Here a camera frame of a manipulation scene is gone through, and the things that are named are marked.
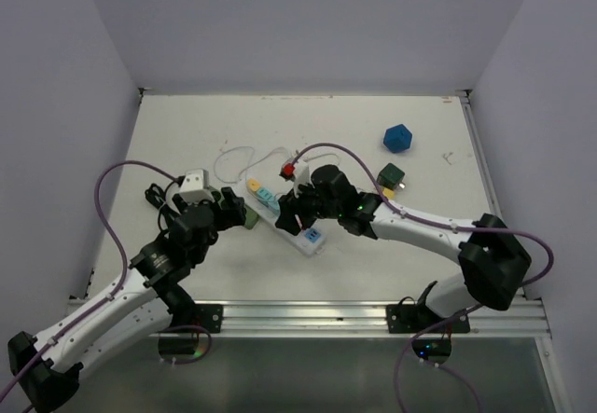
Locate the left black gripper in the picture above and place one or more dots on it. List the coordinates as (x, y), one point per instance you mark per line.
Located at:
(231, 216)

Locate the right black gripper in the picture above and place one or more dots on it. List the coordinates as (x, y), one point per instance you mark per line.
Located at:
(289, 208)

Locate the white power strip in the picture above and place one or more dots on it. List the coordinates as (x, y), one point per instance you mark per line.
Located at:
(309, 242)

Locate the green power strip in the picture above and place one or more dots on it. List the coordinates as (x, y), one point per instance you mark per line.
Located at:
(249, 219)

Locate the yellow plug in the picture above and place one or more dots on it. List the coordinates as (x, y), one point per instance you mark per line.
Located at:
(388, 193)

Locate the dark green plug adapter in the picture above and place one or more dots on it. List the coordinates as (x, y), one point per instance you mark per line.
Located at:
(391, 177)

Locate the blue plug adapter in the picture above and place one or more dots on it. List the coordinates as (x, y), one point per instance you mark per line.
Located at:
(397, 139)

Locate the light blue plug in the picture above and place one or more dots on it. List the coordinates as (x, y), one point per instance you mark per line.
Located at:
(274, 206)

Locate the teal plug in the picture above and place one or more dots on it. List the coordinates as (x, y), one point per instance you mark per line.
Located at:
(265, 196)

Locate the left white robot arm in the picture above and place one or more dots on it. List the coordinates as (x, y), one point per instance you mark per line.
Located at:
(48, 364)

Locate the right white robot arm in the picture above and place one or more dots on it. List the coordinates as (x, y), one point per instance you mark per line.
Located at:
(372, 215)

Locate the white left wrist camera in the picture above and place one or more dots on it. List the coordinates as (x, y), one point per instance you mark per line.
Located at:
(195, 186)

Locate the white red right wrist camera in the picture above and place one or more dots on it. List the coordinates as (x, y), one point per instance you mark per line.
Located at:
(298, 172)

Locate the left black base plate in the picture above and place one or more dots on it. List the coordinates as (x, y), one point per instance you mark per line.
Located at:
(206, 315)

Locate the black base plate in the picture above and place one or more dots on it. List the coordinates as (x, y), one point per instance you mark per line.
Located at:
(206, 315)
(409, 317)

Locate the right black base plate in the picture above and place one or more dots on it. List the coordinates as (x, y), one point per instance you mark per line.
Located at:
(409, 317)

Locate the aluminium right side rail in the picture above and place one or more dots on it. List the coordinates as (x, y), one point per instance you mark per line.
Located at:
(480, 152)

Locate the aluminium rail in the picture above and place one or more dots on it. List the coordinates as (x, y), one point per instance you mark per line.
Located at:
(356, 319)
(480, 152)

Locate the aluminium front rail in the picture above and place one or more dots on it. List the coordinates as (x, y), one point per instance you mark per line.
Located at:
(356, 319)

